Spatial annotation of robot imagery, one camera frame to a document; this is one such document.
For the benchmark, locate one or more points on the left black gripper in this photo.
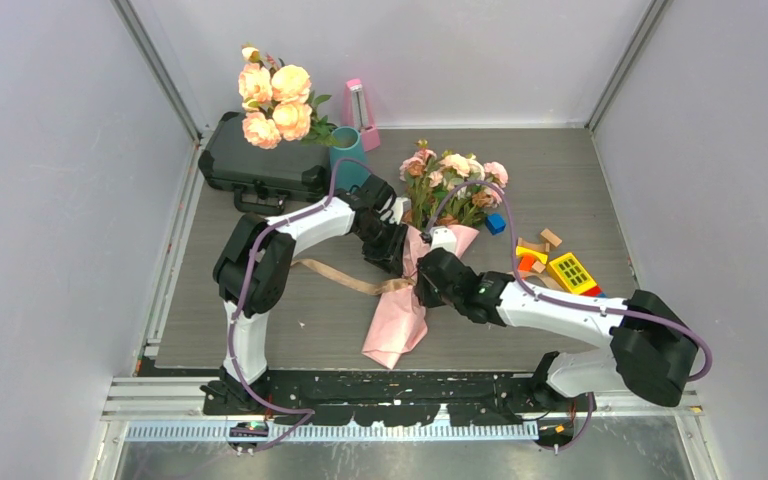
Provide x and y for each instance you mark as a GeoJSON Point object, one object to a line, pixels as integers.
{"type": "Point", "coordinates": [389, 255]}

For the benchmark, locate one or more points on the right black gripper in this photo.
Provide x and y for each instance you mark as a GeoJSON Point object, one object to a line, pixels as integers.
{"type": "Point", "coordinates": [425, 296]}

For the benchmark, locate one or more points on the tan ribbon bow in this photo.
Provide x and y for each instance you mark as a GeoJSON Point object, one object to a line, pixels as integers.
{"type": "Point", "coordinates": [345, 280]}

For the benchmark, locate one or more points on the pink flower bouquet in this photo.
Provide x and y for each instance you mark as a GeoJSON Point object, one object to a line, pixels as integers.
{"type": "Point", "coordinates": [447, 190]}

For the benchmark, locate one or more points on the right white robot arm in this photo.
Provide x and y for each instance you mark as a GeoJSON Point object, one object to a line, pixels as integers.
{"type": "Point", "coordinates": [637, 344]}

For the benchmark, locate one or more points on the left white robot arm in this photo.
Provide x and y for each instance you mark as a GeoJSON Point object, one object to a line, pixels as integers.
{"type": "Point", "coordinates": [254, 266]}

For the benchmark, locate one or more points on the teal vase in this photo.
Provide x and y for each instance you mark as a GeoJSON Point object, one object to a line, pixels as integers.
{"type": "Point", "coordinates": [348, 159]}

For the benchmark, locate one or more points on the small blue brick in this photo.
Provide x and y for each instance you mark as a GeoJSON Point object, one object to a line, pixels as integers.
{"type": "Point", "coordinates": [495, 223]}

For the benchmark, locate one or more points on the yellow arch block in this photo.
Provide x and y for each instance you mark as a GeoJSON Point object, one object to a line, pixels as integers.
{"type": "Point", "coordinates": [538, 256]}

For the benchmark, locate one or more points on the orange rectangular block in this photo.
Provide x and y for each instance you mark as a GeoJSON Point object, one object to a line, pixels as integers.
{"type": "Point", "coordinates": [526, 263]}

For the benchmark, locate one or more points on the wooden arch block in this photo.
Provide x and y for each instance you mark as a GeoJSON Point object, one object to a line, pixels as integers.
{"type": "Point", "coordinates": [537, 247]}

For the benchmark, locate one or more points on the wooden rectangular block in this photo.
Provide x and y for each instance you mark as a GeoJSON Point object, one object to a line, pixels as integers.
{"type": "Point", "coordinates": [550, 239]}

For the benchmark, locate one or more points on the yellow window block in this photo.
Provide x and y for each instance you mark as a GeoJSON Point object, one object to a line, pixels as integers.
{"type": "Point", "coordinates": [570, 274]}

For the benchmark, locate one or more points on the pink metronome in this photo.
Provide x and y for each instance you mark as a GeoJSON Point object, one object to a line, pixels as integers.
{"type": "Point", "coordinates": [357, 114]}

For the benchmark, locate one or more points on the black carrying case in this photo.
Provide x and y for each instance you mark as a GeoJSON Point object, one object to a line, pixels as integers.
{"type": "Point", "coordinates": [263, 181]}

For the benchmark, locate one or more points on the red flat brick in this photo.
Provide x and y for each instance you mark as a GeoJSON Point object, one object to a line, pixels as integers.
{"type": "Point", "coordinates": [595, 291]}

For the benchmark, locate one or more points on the peach artificial roses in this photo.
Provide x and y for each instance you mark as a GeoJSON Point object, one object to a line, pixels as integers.
{"type": "Point", "coordinates": [279, 103]}

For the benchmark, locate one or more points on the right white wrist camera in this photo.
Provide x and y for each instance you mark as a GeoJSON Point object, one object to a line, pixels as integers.
{"type": "Point", "coordinates": [442, 237]}

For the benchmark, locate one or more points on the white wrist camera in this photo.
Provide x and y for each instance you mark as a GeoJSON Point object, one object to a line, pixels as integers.
{"type": "Point", "coordinates": [398, 209]}
{"type": "Point", "coordinates": [442, 237]}

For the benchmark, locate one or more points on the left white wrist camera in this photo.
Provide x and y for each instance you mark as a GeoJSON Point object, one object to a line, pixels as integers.
{"type": "Point", "coordinates": [398, 209]}

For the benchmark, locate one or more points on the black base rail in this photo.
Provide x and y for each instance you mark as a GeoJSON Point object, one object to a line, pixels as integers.
{"type": "Point", "coordinates": [391, 398]}

